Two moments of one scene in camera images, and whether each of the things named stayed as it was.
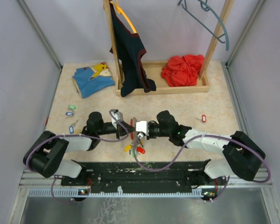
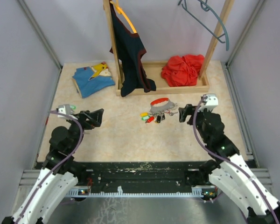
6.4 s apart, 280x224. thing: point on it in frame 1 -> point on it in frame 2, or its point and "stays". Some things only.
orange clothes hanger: (120, 10) stays
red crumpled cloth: (183, 71) stays
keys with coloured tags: (129, 148) -> (152, 117)
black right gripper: (150, 136) -> (188, 110)
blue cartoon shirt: (89, 80) stays
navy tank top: (130, 51) stays
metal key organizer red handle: (133, 134) -> (161, 104)
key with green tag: (72, 107) stays
